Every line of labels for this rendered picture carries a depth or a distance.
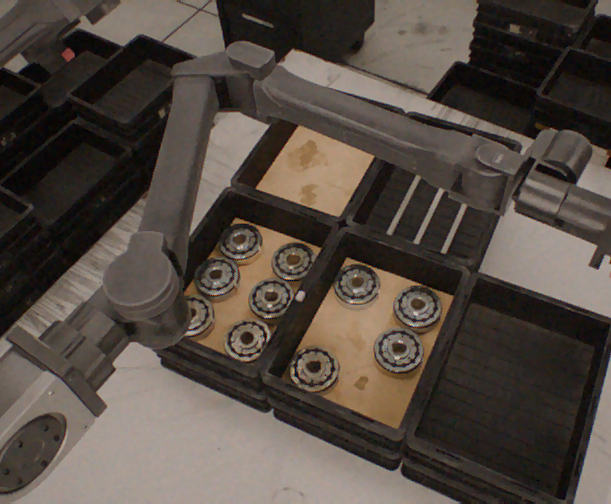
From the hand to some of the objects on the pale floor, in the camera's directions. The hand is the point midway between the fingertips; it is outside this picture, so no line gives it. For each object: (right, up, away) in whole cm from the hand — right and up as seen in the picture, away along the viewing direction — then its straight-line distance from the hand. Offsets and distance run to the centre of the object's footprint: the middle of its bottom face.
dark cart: (-47, +92, +248) cm, 268 cm away
